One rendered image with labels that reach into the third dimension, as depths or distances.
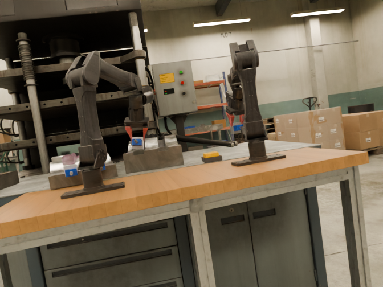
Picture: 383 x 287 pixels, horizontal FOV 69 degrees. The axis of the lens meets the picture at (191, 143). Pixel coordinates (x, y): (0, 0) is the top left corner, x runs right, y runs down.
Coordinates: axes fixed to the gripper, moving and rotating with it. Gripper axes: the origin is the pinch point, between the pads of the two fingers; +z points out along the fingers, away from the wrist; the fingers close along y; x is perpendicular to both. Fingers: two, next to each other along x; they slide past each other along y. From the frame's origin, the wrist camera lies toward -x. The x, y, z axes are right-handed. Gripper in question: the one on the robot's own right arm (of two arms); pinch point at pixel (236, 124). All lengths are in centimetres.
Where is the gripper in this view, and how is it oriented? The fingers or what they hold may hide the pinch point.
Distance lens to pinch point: 143.3
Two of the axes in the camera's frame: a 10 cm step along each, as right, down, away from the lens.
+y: -9.6, 1.5, -2.4
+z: 0.1, 8.6, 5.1
